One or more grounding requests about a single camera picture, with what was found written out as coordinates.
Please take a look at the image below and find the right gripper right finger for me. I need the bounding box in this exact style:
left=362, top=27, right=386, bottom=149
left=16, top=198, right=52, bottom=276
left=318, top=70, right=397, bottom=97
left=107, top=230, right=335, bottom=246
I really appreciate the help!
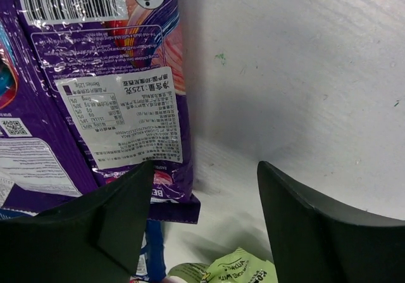
left=257, top=161, right=404, bottom=282

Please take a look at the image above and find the green candy packet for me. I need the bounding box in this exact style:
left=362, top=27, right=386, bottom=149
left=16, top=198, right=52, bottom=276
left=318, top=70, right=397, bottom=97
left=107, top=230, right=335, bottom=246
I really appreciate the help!
left=167, top=248, right=278, bottom=283

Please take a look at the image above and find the purple candy bag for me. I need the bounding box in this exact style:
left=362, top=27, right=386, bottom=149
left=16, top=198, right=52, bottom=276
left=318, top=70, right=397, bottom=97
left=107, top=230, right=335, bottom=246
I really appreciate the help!
left=1, top=0, right=200, bottom=223

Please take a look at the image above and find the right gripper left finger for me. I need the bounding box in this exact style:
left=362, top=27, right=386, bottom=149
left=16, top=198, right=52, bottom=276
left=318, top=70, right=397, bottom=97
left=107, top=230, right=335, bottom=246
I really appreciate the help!
left=1, top=161, right=154, bottom=282

